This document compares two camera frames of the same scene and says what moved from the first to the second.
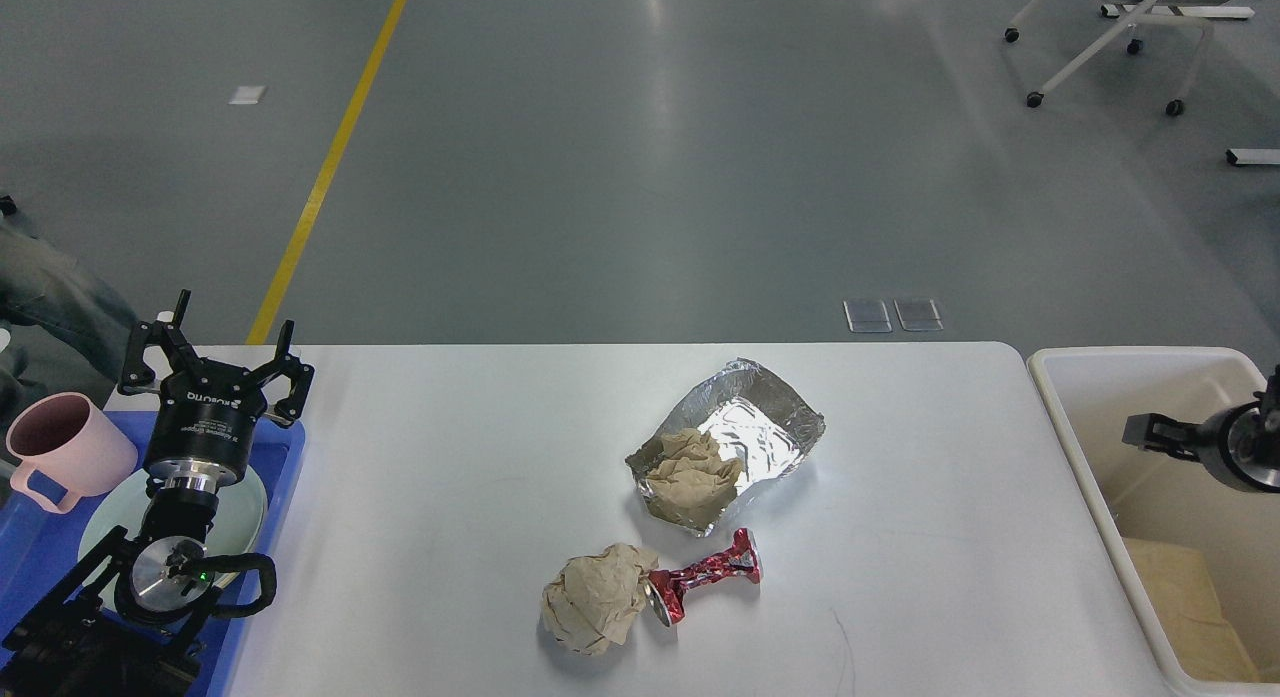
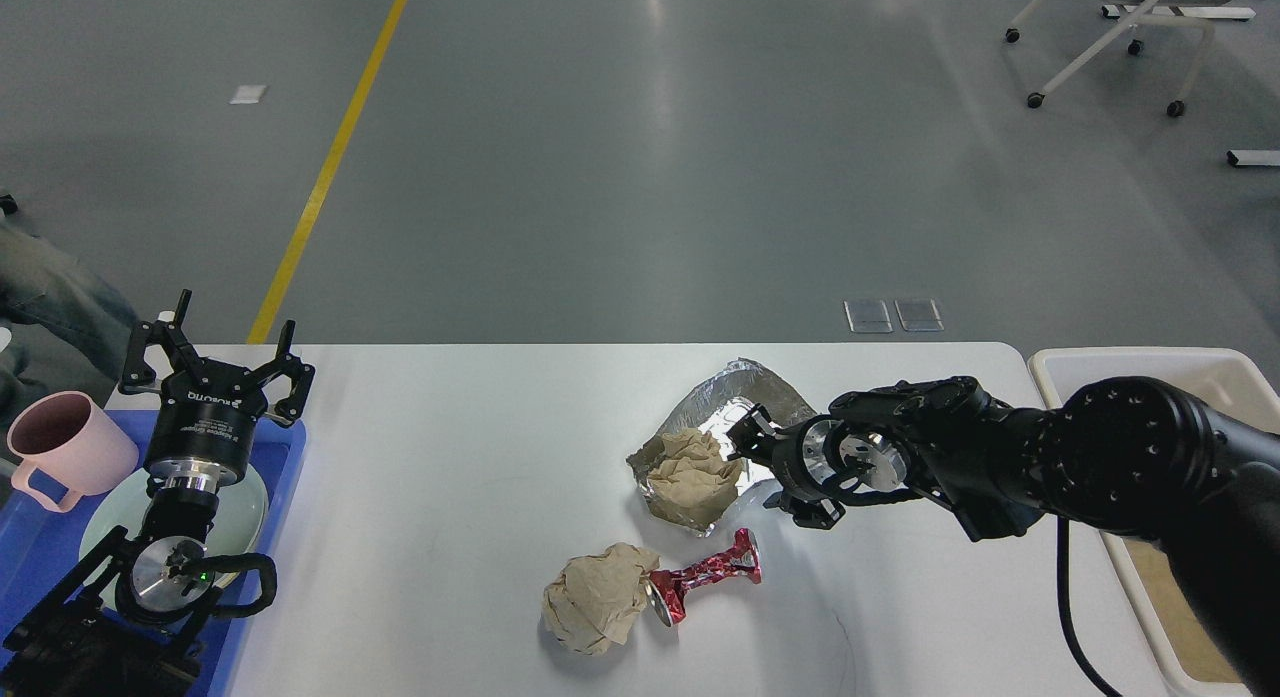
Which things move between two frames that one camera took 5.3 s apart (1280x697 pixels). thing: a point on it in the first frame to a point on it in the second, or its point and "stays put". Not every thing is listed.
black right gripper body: (1240, 445) to (795, 481)
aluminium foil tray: (750, 416) stays put
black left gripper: (201, 432) stays put
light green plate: (238, 526) stays put
